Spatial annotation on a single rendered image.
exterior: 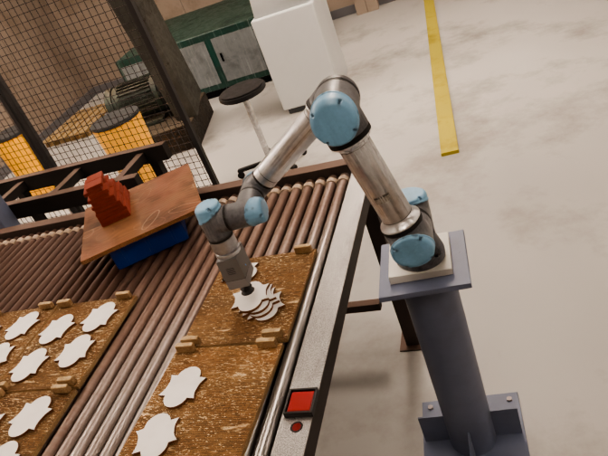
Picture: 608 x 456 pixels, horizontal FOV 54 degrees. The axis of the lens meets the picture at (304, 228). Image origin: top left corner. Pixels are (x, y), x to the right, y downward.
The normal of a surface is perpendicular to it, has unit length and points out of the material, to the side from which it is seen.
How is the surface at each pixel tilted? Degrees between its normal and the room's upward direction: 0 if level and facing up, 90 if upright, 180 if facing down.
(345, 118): 84
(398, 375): 0
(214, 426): 0
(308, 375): 0
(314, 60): 90
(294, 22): 90
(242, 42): 90
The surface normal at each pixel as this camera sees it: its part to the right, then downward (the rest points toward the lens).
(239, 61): -0.14, 0.56
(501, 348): -0.33, -0.80
